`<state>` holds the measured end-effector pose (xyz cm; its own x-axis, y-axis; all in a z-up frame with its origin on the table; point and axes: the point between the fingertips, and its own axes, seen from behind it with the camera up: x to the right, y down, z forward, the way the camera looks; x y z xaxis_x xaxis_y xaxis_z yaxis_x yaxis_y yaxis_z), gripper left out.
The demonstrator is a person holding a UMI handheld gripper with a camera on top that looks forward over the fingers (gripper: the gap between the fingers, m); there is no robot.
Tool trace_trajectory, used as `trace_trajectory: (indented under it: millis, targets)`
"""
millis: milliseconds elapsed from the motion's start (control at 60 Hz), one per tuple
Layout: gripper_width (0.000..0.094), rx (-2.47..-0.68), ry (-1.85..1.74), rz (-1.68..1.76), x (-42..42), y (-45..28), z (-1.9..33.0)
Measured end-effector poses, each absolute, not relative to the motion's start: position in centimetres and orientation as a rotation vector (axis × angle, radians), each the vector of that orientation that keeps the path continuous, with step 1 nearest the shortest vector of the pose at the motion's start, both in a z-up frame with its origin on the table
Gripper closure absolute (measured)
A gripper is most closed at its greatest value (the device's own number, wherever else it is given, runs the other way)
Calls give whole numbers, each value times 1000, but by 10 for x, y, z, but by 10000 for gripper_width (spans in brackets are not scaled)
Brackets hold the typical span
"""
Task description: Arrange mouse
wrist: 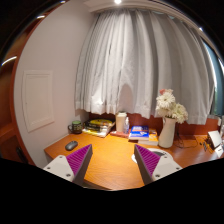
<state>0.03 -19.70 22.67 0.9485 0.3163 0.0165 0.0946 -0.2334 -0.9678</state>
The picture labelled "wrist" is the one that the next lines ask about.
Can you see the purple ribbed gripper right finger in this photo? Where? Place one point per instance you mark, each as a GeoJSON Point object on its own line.
{"type": "Point", "coordinates": [153, 167]}

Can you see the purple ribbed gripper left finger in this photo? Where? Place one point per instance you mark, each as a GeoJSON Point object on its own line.
{"type": "Point", "coordinates": [72, 167]}

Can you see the dark grey computer mouse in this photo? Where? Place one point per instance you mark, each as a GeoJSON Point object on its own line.
{"type": "Point", "coordinates": [71, 145]}

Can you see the yellow book under blue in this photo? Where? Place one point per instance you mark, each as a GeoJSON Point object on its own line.
{"type": "Point", "coordinates": [152, 140]}

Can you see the dark green mug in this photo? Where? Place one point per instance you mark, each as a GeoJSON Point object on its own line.
{"type": "Point", "coordinates": [75, 127]}

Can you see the white flower vase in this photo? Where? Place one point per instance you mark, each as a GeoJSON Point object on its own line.
{"type": "Point", "coordinates": [167, 134]}

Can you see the clear plastic bottle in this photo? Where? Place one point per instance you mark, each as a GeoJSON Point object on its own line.
{"type": "Point", "coordinates": [126, 126]}

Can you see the stack of books under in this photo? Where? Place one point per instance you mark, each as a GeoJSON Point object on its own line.
{"type": "Point", "coordinates": [96, 130]}

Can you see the yellow black book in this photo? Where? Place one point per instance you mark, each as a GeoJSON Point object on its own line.
{"type": "Point", "coordinates": [98, 123]}

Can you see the red flat book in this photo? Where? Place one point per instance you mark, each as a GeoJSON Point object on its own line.
{"type": "Point", "coordinates": [119, 134]}

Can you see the white ceramic jar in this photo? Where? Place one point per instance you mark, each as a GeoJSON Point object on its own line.
{"type": "Point", "coordinates": [120, 120]}

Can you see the white flower bouquet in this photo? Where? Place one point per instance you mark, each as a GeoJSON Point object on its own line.
{"type": "Point", "coordinates": [167, 106]}

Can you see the white card stand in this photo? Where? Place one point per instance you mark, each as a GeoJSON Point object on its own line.
{"type": "Point", "coordinates": [215, 142]}

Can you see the white sheer curtain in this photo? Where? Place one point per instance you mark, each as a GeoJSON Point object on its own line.
{"type": "Point", "coordinates": [129, 55]}

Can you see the white wall access panel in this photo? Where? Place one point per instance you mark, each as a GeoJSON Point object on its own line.
{"type": "Point", "coordinates": [37, 98]}

